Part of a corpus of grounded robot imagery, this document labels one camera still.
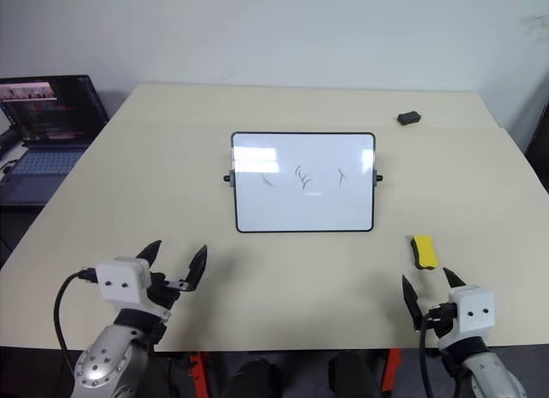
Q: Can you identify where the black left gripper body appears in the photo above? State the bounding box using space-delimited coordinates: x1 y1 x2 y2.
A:
145 270 181 320

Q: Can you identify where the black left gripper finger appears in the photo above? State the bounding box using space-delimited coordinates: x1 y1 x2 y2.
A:
165 244 209 293
136 239 163 274

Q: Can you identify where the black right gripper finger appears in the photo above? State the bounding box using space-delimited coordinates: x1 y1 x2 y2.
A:
442 267 467 293
401 274 425 331

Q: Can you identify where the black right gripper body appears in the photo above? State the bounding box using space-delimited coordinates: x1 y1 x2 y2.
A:
422 301 456 340

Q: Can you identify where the yellow and black eraser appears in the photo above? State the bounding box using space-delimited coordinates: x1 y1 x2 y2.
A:
410 233 441 272

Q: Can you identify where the dark rounded shape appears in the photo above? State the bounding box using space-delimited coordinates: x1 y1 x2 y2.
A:
221 358 281 398
327 349 383 398

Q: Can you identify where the small black-framed whiteboard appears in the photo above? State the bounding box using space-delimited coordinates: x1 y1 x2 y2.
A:
222 131 384 235

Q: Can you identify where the open dark laptop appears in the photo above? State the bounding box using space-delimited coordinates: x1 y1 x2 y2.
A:
0 75 110 208

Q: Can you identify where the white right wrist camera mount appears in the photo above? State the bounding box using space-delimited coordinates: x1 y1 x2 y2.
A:
447 285 496 340

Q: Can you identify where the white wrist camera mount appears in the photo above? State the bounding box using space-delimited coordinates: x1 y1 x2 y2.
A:
94 256 152 308
447 285 496 340

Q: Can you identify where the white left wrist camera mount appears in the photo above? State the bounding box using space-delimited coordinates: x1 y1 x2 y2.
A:
94 256 152 308

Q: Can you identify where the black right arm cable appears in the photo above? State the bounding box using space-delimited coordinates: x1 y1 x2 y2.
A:
418 303 455 398

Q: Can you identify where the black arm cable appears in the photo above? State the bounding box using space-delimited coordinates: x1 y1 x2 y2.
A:
418 303 455 398
53 266 100 368

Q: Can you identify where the red table frame leg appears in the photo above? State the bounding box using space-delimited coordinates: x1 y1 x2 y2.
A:
379 348 403 394
188 350 212 398

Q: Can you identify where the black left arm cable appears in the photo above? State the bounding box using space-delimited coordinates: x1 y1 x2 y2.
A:
53 266 100 368

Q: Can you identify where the black laptop cable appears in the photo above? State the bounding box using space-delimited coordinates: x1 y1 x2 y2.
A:
0 159 21 184

